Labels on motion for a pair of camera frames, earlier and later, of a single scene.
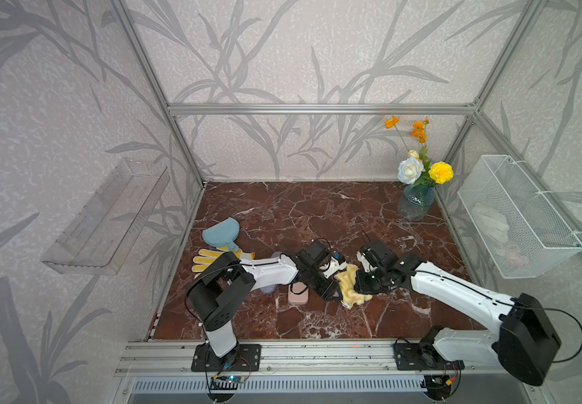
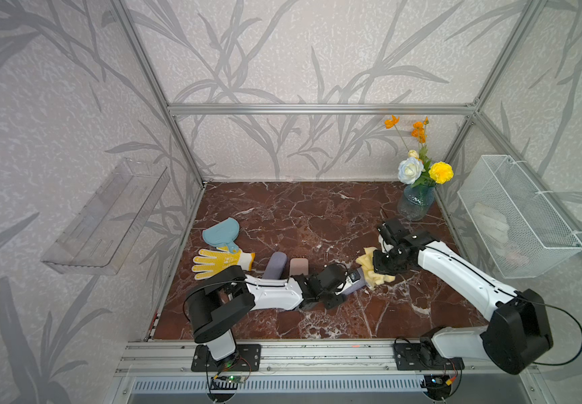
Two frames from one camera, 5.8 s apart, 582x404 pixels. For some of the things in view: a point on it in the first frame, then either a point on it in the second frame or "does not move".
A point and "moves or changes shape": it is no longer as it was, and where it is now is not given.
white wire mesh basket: x=522 y=231 does not move
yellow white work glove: x=206 y=258 does not move
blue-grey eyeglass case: x=341 y=258 moves or changes shape
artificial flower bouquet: x=417 y=170 does not move
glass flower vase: x=415 y=202 does not move
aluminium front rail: x=150 y=358 does not move
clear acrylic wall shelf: x=99 y=238 does not move
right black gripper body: x=370 y=283 -> x=384 y=263
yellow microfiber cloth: x=346 y=279 moves or changes shape
